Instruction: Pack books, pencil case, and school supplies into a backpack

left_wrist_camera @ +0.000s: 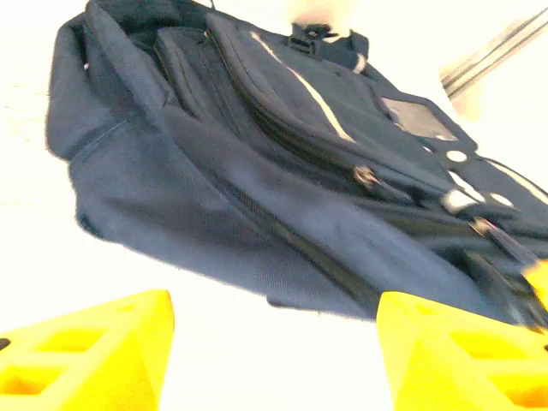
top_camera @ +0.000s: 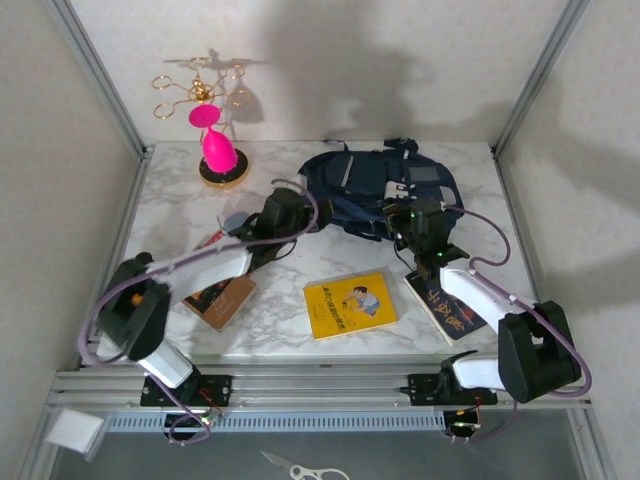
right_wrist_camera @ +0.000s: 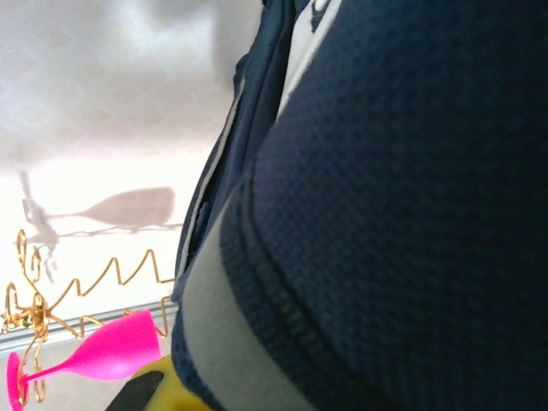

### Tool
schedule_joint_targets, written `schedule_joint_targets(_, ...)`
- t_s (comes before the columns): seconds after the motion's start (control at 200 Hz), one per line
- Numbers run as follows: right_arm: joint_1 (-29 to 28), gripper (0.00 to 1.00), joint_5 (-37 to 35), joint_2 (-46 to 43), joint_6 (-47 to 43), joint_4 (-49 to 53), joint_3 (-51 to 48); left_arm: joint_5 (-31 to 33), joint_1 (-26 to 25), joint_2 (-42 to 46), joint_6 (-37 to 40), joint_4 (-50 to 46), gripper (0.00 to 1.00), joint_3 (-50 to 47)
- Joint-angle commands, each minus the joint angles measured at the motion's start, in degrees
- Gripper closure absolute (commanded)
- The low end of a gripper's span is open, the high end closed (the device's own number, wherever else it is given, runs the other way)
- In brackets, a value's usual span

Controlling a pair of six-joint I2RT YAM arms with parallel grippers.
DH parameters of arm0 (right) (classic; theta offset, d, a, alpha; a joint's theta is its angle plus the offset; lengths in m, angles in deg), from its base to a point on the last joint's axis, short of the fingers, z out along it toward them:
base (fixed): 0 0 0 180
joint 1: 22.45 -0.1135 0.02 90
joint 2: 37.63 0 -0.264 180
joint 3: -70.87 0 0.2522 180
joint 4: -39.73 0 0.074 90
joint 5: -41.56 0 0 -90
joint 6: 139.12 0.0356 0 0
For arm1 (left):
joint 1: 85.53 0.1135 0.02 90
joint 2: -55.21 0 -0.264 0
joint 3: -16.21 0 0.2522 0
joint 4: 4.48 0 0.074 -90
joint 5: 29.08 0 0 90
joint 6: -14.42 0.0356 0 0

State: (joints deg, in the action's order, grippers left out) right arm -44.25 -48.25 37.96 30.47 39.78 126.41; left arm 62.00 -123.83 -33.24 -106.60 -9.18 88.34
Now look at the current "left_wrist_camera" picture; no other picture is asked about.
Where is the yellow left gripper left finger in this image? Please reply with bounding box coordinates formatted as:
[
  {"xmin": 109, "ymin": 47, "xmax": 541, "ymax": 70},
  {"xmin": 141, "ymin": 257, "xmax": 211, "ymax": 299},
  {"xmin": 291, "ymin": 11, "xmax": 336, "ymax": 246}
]
[{"xmin": 0, "ymin": 289, "xmax": 175, "ymax": 411}]

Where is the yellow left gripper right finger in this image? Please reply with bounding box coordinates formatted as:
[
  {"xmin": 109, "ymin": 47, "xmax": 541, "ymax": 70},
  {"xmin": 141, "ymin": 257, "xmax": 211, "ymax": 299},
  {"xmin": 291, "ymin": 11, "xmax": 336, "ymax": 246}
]
[{"xmin": 376, "ymin": 291, "xmax": 548, "ymax": 411}]

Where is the navy blue backpack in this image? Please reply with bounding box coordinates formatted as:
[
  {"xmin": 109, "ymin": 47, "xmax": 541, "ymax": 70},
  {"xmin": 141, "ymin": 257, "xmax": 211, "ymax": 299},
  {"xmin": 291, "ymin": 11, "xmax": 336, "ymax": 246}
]
[{"xmin": 45, "ymin": 0, "xmax": 548, "ymax": 331}]

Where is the aluminium frame post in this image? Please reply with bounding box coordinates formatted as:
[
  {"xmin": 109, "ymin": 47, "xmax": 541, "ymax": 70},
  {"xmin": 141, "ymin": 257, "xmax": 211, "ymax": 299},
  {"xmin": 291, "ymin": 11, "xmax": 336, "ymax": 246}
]
[{"xmin": 439, "ymin": 7, "xmax": 548, "ymax": 100}]

